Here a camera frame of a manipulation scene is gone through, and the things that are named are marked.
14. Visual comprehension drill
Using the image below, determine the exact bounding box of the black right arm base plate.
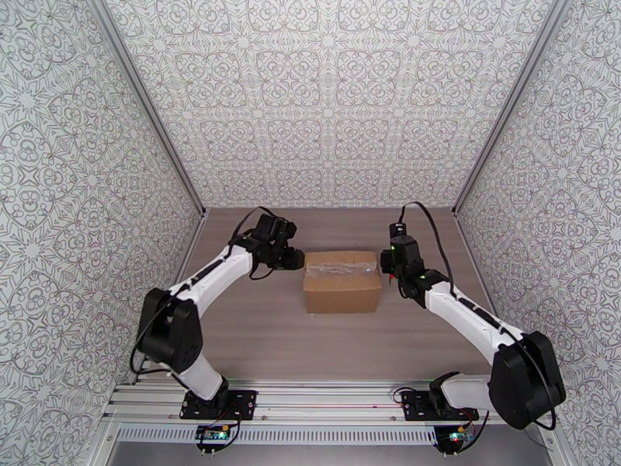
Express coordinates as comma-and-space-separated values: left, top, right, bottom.
401, 389, 480, 422

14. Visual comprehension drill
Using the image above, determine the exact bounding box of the aluminium corner post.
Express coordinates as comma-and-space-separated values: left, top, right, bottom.
451, 0, 573, 219
83, 0, 209, 219

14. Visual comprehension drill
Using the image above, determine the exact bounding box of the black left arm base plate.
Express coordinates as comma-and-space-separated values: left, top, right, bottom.
180, 389, 258, 422

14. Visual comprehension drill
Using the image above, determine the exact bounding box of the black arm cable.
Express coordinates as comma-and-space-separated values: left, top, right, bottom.
397, 201, 559, 432
130, 206, 287, 378

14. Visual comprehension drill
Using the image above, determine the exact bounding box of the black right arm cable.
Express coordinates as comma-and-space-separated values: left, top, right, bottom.
397, 201, 559, 432

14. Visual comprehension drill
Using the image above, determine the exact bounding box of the aluminium table edge strip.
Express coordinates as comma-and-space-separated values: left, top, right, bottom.
451, 209, 530, 387
130, 209, 210, 388

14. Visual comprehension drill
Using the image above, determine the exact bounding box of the perforated metal vent strip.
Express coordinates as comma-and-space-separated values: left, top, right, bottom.
116, 426, 440, 445

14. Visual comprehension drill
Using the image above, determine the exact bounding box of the brown cardboard express box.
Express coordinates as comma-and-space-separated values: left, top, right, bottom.
302, 250, 383, 315

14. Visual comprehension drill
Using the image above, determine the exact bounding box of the aluminium mounting rail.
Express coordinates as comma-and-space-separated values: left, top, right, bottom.
100, 379, 559, 428

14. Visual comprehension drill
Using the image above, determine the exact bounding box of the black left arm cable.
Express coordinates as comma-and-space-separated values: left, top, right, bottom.
130, 206, 287, 378

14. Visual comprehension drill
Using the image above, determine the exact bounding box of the clear packing tape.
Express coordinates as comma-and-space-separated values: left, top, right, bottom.
306, 262, 380, 278

